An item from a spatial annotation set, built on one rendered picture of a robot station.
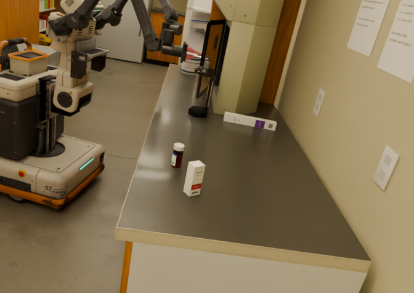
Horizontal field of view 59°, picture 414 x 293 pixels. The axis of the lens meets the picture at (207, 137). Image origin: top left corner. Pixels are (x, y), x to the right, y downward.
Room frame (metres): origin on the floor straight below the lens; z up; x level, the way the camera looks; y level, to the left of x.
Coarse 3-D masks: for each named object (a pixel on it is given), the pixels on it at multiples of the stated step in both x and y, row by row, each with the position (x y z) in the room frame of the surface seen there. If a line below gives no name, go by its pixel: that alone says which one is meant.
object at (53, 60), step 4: (20, 44) 3.62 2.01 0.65; (24, 44) 3.65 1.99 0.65; (32, 44) 3.71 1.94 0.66; (36, 44) 3.75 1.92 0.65; (20, 48) 3.47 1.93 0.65; (24, 48) 3.50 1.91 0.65; (36, 48) 3.60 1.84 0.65; (40, 48) 3.63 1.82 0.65; (44, 48) 3.66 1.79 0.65; (48, 48) 3.70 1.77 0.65; (44, 52) 3.49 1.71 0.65; (48, 52) 3.52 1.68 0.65; (52, 52) 3.56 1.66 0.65; (56, 52) 3.63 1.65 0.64; (60, 52) 3.76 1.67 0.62; (52, 56) 3.53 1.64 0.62; (56, 56) 3.67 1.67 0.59; (48, 60) 3.45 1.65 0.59; (52, 60) 3.58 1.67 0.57; (56, 60) 3.69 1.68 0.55; (48, 64) 3.47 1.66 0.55; (52, 64) 3.59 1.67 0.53; (56, 64) 3.69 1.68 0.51
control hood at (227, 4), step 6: (216, 0) 1.82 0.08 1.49; (222, 0) 1.83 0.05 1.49; (228, 0) 1.83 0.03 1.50; (234, 0) 1.83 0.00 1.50; (222, 6) 1.83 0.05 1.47; (228, 6) 1.83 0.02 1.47; (234, 6) 1.83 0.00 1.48; (222, 12) 1.83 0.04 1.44; (228, 12) 1.83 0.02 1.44; (228, 18) 1.83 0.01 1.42
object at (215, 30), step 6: (222, 24) 2.10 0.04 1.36; (210, 30) 1.89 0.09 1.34; (216, 30) 2.00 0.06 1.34; (210, 36) 1.91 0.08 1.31; (216, 36) 2.02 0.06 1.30; (204, 42) 1.85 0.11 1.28; (210, 42) 1.93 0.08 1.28; (216, 42) 2.05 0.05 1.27; (204, 48) 1.85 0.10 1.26; (210, 48) 1.95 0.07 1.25; (216, 48) 2.07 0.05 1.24; (210, 54) 1.97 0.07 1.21; (216, 54) 2.09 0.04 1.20; (210, 60) 1.99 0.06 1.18; (216, 60) 2.12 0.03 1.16; (210, 66) 2.01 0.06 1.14
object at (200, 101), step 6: (198, 78) 1.73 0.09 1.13; (204, 78) 1.72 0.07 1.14; (210, 78) 1.73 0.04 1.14; (198, 84) 1.72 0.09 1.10; (204, 84) 1.72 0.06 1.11; (198, 90) 1.72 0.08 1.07; (204, 90) 1.72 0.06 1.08; (192, 96) 1.74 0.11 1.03; (198, 96) 1.72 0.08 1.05; (204, 96) 1.72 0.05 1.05; (192, 102) 1.74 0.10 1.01; (198, 102) 1.72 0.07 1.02; (204, 102) 1.72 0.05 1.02; (192, 108) 1.73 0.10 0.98; (198, 108) 1.72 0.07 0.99; (204, 108) 1.73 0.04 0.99
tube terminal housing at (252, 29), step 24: (240, 0) 1.84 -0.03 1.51; (264, 0) 1.87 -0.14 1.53; (240, 24) 1.84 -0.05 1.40; (264, 24) 1.91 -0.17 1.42; (240, 48) 1.84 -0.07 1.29; (264, 48) 1.94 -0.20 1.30; (216, 72) 2.12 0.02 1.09; (240, 72) 1.84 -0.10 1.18; (264, 72) 1.99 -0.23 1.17; (216, 96) 1.86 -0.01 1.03; (240, 96) 1.86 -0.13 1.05
